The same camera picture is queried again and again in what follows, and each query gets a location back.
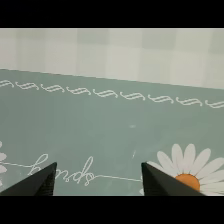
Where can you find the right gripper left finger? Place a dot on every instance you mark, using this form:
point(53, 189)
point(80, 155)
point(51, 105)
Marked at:
point(38, 185)

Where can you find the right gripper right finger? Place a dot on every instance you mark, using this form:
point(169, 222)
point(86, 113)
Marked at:
point(163, 185)

